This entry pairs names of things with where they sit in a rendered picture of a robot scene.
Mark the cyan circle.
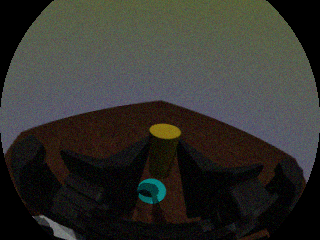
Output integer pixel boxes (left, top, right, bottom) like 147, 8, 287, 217
137, 179, 167, 204

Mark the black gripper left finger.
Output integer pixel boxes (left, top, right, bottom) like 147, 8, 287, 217
60, 136, 149, 215

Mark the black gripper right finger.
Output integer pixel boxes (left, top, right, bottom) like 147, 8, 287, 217
176, 139, 264, 219

